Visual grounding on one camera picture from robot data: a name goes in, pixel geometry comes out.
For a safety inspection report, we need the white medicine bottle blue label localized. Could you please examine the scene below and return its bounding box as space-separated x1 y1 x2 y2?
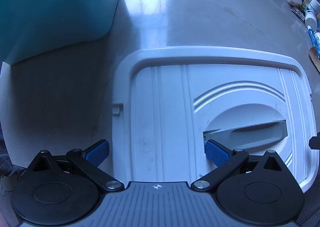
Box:
307 0 320 15

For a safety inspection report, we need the white plastic bin lid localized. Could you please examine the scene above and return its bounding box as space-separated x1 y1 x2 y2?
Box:
112 46 316 194

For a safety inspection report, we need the grey marble desktop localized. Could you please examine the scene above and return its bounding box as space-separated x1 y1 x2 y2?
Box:
0 0 320 185

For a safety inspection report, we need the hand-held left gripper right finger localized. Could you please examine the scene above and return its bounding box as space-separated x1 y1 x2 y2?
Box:
191 139 293 192

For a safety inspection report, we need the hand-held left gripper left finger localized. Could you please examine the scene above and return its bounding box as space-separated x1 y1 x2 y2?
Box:
24 139 125 192

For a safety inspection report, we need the teal plastic storage bin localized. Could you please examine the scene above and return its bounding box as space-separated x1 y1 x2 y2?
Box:
0 0 122 65

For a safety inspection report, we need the grey patterned chair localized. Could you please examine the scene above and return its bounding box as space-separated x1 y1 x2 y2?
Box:
0 124 24 178

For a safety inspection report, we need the blue white ointment tube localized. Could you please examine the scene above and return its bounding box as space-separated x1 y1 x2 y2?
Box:
307 25 320 58

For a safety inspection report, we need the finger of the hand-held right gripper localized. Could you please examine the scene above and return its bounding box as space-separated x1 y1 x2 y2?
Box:
309 131 320 150

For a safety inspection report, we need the small foil sachet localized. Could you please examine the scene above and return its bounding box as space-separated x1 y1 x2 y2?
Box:
291 8 306 20

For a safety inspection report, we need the white pill bottle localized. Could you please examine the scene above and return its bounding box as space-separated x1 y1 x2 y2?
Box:
304 10 318 30

